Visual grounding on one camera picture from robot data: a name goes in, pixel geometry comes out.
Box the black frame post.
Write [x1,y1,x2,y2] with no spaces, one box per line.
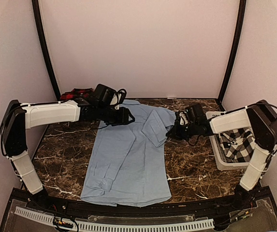
[31,0,61,100]
[217,0,247,104]

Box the grey plastic laundry basket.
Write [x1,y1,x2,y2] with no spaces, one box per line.
[209,121,255,171]

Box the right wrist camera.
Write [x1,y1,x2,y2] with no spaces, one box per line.
[175,104,207,125]

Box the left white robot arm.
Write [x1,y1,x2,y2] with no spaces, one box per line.
[0,98,135,211]

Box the black front rail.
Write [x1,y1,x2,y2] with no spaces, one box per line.
[21,194,239,218]

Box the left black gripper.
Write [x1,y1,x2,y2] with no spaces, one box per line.
[97,104,135,126]

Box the right black frame post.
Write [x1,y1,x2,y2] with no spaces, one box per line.
[217,0,247,104]

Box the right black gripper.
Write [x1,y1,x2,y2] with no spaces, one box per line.
[166,121,198,142]

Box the white slotted cable duct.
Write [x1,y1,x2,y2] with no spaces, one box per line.
[14,206,214,231]

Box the black white checkered shirt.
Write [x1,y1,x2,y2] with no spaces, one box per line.
[218,128,256,163]

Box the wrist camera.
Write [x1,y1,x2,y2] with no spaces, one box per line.
[93,84,127,108]
[175,104,207,125]

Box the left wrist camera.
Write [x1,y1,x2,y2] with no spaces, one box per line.
[93,84,127,108]

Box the red black plaid shirt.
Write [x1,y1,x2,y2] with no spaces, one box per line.
[60,88,94,101]

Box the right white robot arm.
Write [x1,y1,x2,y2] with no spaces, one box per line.
[166,100,277,191]

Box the left black frame post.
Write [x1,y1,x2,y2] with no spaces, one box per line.
[31,0,61,100]

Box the light blue long sleeve shirt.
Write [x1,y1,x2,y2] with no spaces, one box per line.
[80,100,175,207]

